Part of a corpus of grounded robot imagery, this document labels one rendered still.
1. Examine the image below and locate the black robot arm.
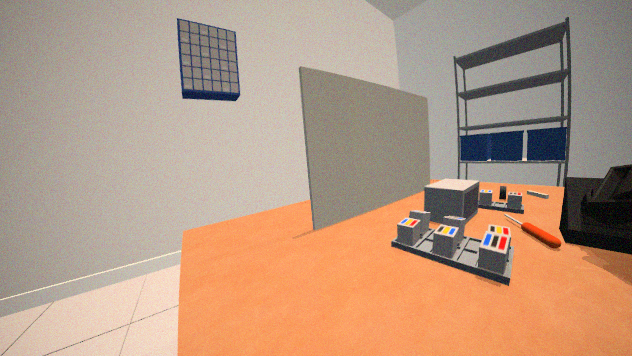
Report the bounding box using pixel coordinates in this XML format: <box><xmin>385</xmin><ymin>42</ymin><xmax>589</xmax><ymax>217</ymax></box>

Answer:
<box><xmin>581</xmin><ymin>164</ymin><xmax>632</xmax><ymax>231</ymax></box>

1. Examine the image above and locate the orange-handled screwdriver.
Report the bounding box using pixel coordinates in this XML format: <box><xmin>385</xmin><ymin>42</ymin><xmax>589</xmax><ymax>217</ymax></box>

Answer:
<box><xmin>504</xmin><ymin>214</ymin><xmax>561</xmax><ymax>249</ymax></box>

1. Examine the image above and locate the white flat bar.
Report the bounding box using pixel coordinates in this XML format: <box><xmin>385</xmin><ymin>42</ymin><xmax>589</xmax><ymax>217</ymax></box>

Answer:
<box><xmin>526</xmin><ymin>191</ymin><xmax>549</xmax><ymax>199</ymax></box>

